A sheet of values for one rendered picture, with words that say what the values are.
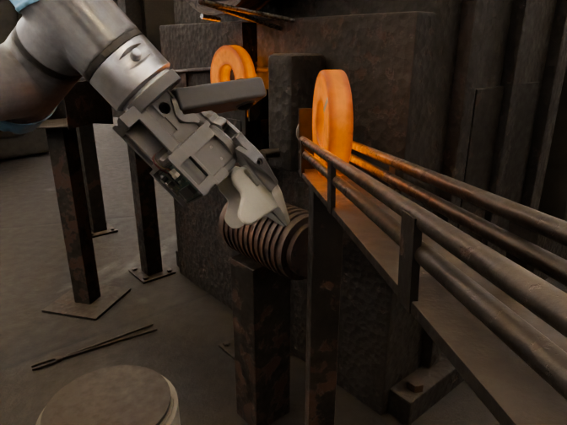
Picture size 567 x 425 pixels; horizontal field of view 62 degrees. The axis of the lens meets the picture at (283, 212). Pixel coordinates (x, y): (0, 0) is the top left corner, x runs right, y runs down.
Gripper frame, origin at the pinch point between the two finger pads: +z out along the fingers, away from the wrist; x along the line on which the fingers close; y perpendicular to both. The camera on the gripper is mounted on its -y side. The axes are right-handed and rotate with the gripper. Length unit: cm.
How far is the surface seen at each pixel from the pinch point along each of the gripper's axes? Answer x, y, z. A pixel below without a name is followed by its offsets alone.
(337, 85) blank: -0.8, -19.6, -5.3
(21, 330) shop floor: -119, 31, -4
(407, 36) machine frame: -7.8, -45.7, -0.6
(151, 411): 4.8, 25.2, 0.9
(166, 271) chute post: -129, -14, 19
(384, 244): 18.2, 4.6, 2.9
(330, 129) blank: -1.5, -14.5, -1.9
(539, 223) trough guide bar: 32.8, 5.9, 1.7
